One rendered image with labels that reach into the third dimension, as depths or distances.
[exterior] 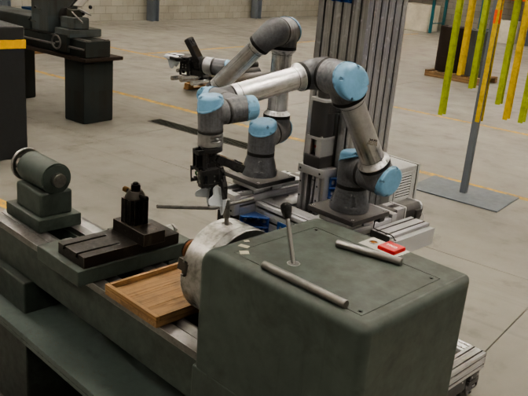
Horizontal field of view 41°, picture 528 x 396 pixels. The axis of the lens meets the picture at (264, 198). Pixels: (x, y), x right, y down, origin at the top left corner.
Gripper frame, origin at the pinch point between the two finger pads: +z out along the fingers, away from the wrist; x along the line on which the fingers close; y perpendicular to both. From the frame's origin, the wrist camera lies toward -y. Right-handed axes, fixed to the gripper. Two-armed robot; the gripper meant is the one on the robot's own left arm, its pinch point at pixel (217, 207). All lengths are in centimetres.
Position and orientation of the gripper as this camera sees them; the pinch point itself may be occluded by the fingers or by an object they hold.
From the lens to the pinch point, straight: 216.6
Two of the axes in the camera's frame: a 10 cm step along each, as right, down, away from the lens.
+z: -0.2, 9.2, 3.8
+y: -8.3, 2.0, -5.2
